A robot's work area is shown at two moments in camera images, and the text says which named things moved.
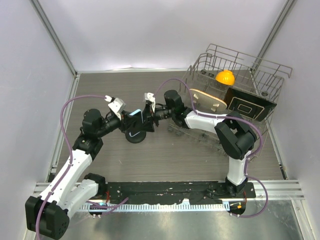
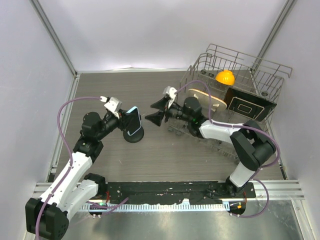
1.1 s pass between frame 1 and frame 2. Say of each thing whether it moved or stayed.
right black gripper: moved
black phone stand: stayed
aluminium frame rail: stayed
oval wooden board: stayed
